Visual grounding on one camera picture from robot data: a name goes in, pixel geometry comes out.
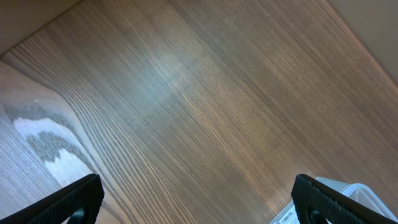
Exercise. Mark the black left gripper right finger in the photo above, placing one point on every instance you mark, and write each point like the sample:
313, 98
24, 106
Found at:
316, 203

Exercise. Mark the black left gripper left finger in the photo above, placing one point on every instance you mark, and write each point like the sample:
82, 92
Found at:
78, 202

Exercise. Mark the clear plastic container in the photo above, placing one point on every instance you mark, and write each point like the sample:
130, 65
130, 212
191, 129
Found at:
358, 192

